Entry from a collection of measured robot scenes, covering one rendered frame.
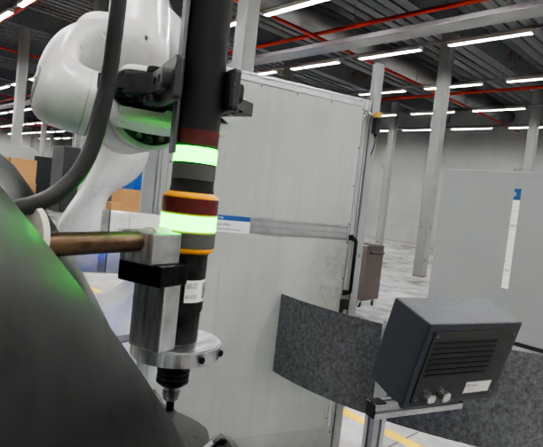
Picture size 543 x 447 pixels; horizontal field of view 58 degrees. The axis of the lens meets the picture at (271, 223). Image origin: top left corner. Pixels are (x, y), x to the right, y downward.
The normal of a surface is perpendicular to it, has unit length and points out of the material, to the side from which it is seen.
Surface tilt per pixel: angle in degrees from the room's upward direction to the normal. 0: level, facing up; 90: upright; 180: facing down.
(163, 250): 90
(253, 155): 90
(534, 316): 90
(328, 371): 90
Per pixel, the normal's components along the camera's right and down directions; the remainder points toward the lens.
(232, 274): 0.44, 0.11
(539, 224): -0.72, -0.04
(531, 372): -0.17, 0.04
